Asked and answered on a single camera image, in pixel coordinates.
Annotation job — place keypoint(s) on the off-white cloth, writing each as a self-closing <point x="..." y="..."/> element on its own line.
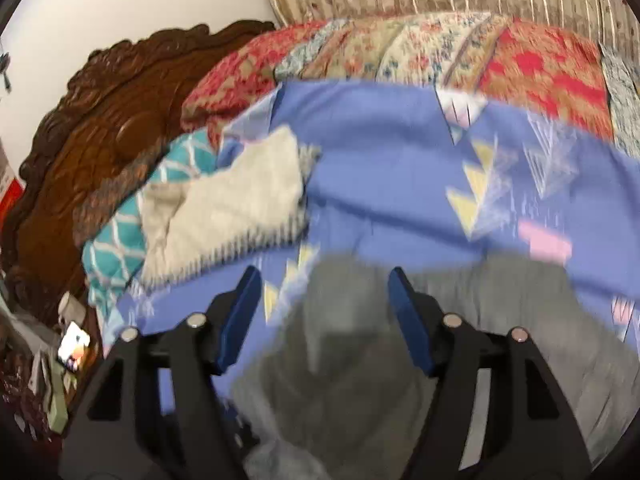
<point x="230" y="210"/>

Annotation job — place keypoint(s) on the carved wooden headboard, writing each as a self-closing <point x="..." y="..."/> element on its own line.
<point x="95" y="135"/>

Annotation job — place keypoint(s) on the small white box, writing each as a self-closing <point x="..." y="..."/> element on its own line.
<point x="70" y="307"/>

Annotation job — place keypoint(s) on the blue printed bedsheet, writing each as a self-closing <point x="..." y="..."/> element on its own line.
<point x="390" y="175"/>

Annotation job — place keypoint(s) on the teal lattice pillow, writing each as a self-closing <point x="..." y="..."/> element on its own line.
<point x="125" y="230"/>

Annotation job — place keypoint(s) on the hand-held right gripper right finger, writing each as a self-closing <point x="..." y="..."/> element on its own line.
<point x="410" y="320"/>

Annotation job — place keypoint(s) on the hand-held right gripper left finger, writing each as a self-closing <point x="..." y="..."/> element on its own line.
<point x="240" y="320"/>

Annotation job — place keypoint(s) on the floral patchwork quilt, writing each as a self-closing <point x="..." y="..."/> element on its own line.
<point x="540" y="70"/>

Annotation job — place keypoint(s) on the grey garment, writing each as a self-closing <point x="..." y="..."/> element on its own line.
<point x="350" y="385"/>

